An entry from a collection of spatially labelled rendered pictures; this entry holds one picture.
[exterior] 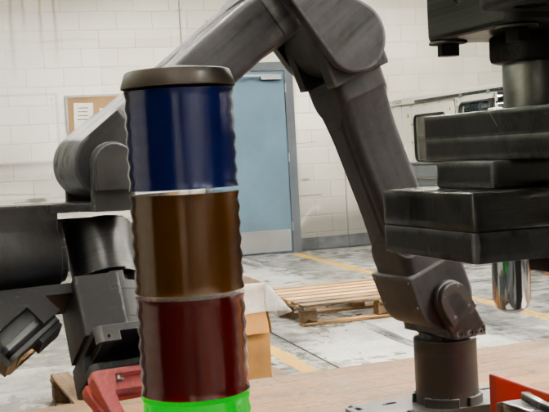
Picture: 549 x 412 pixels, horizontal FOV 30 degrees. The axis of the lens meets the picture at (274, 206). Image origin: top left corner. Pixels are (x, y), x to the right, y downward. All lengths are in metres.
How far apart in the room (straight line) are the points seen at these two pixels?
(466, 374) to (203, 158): 0.71
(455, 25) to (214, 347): 0.30
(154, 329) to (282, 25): 0.59
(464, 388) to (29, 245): 0.45
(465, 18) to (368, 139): 0.39
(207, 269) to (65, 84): 11.09
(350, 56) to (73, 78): 10.55
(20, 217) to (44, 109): 10.56
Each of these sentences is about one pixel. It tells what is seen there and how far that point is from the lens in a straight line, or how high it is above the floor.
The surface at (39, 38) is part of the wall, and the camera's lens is 11.45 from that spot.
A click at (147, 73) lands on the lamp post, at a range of 0.34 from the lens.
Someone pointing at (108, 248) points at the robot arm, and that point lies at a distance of 0.84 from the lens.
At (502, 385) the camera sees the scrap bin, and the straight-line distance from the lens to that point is 0.93.
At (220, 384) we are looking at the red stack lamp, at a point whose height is 1.09.
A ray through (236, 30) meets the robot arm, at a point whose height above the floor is 1.27.
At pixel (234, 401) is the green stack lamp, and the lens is 0.35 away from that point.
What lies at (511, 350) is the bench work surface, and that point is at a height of 0.90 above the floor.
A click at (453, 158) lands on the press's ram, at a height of 1.16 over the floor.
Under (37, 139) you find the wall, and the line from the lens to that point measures 11.36.
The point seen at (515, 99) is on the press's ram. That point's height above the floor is 1.19.
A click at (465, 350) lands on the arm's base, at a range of 1.02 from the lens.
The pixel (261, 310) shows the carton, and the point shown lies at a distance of 4.14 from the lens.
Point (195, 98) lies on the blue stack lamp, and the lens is 0.34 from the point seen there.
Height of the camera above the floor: 1.17
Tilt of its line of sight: 3 degrees down
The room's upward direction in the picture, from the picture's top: 3 degrees counter-clockwise
